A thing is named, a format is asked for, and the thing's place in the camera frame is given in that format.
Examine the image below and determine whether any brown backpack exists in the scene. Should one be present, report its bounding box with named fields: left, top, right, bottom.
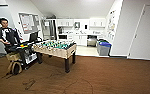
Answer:
left=7, top=60, right=24, bottom=76

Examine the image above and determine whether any large printed wall poster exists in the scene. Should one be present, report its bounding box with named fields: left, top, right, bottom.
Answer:
left=106, top=9, right=117, bottom=43

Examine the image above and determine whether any person in black shirt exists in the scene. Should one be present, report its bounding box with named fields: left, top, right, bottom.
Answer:
left=0, top=17, right=24, bottom=54

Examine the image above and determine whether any blue lid recycling bin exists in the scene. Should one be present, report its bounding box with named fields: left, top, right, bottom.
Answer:
left=97, top=41, right=113, bottom=57

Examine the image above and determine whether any stainless steel refrigerator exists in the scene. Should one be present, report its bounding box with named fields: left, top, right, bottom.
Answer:
left=42, top=18, right=58, bottom=42

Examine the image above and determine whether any green foosball table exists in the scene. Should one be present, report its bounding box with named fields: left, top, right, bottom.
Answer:
left=32, top=39, right=78, bottom=74

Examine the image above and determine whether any brown cardboard box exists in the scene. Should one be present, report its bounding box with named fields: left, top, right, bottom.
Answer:
left=5, top=52, right=20, bottom=63

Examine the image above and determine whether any white door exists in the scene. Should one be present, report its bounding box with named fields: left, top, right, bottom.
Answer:
left=129, top=3, right=150, bottom=61

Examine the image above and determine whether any grey wall notice board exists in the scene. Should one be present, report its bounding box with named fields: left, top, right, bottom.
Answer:
left=18, top=12, right=42, bottom=34

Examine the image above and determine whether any black cart monitor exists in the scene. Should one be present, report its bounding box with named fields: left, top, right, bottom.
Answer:
left=28, top=31, right=39, bottom=43

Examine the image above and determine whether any green lid waste bin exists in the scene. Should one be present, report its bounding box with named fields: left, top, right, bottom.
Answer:
left=96, top=39, right=109, bottom=51

